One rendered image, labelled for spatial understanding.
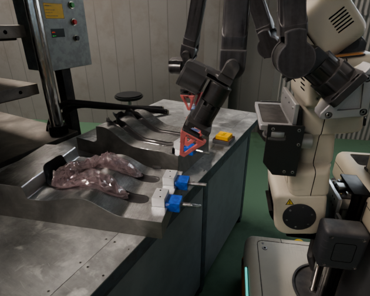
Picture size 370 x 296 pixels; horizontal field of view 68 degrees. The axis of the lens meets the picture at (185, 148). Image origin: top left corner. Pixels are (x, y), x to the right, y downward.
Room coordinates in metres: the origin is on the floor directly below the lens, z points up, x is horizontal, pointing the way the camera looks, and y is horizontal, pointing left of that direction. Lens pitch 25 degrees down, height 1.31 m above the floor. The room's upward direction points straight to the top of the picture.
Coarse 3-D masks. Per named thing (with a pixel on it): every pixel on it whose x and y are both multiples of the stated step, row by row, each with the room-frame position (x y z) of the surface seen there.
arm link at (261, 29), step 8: (256, 0) 1.04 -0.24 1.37; (264, 0) 1.05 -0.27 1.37; (256, 8) 1.04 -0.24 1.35; (264, 8) 1.04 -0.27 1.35; (256, 16) 1.05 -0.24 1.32; (264, 16) 1.04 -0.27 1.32; (256, 24) 1.05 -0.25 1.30; (264, 24) 1.04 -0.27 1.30; (272, 24) 1.05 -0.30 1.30; (256, 32) 1.06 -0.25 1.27; (264, 32) 1.02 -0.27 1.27; (264, 40) 1.03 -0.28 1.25; (272, 40) 1.02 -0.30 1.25; (264, 48) 1.03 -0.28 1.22; (272, 48) 1.02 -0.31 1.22; (264, 56) 1.04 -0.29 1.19
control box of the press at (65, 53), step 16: (16, 0) 1.49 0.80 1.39; (48, 0) 1.50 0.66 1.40; (64, 0) 1.58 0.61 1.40; (80, 0) 1.68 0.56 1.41; (16, 16) 1.50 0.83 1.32; (48, 16) 1.48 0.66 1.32; (64, 16) 1.57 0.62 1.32; (80, 16) 1.66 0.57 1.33; (48, 32) 1.47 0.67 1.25; (64, 32) 1.55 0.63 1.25; (80, 32) 1.65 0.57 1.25; (32, 48) 1.47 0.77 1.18; (64, 48) 1.54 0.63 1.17; (80, 48) 1.63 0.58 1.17; (32, 64) 1.48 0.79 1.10; (64, 64) 1.52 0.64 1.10; (80, 64) 1.62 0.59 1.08; (64, 80) 1.56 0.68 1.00; (64, 96) 1.57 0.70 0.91
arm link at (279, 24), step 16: (288, 0) 0.63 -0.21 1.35; (304, 0) 0.62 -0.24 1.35; (288, 16) 0.62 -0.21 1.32; (304, 16) 0.62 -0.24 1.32; (288, 32) 0.60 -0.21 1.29; (304, 32) 0.59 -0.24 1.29; (288, 48) 0.60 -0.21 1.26; (304, 48) 0.59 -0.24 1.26; (288, 64) 0.59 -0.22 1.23; (304, 64) 0.59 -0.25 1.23
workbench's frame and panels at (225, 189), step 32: (224, 160) 1.20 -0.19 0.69; (192, 192) 0.79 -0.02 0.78; (224, 192) 1.23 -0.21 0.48; (192, 224) 0.90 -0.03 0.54; (224, 224) 1.27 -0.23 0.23; (160, 256) 0.70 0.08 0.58; (192, 256) 0.91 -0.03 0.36; (128, 288) 0.55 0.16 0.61; (160, 288) 0.69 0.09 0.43; (192, 288) 0.91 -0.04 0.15
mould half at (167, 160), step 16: (144, 112) 1.20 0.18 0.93; (96, 128) 1.02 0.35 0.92; (112, 128) 1.00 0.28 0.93; (144, 128) 1.08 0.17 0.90; (160, 128) 1.12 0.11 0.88; (176, 128) 1.12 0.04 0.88; (192, 128) 1.11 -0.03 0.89; (80, 144) 1.07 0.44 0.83; (96, 144) 1.03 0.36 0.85; (112, 144) 0.98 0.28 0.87; (128, 144) 0.95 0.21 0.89; (144, 144) 0.95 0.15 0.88; (144, 160) 0.91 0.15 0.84; (160, 160) 0.88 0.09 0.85; (176, 160) 0.85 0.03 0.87; (192, 160) 0.94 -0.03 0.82
